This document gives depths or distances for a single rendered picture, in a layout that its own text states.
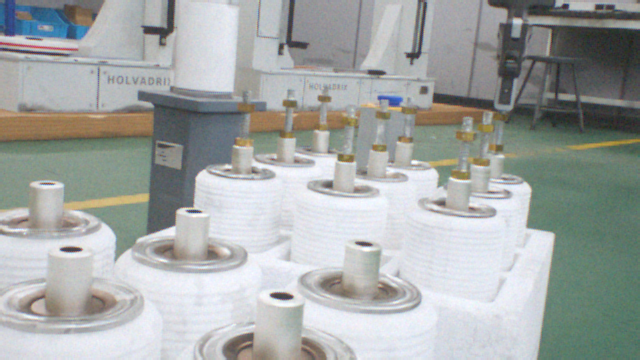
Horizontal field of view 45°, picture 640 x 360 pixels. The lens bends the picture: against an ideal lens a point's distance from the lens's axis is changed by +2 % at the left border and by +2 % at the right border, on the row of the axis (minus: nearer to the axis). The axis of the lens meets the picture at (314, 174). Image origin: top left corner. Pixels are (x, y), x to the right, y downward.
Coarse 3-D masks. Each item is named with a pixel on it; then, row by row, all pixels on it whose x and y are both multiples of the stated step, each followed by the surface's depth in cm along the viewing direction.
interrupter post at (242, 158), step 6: (234, 150) 82; (240, 150) 82; (246, 150) 82; (252, 150) 83; (234, 156) 82; (240, 156) 82; (246, 156) 82; (252, 156) 83; (234, 162) 82; (240, 162) 82; (246, 162) 82; (252, 162) 83; (234, 168) 82; (240, 168) 82; (246, 168) 82; (246, 174) 82
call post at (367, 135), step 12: (372, 108) 116; (360, 120) 117; (372, 120) 116; (396, 120) 115; (360, 132) 117; (372, 132) 116; (396, 132) 115; (360, 144) 117; (396, 144) 115; (360, 156) 117
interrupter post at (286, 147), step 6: (282, 138) 93; (294, 138) 94; (282, 144) 93; (288, 144) 93; (294, 144) 93; (282, 150) 93; (288, 150) 93; (294, 150) 94; (276, 156) 94; (282, 156) 93; (288, 156) 93; (288, 162) 93
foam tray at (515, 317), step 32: (256, 256) 77; (288, 256) 81; (384, 256) 84; (544, 256) 90; (512, 288) 75; (544, 288) 98; (448, 320) 69; (480, 320) 68; (512, 320) 67; (448, 352) 69; (480, 352) 68; (512, 352) 67
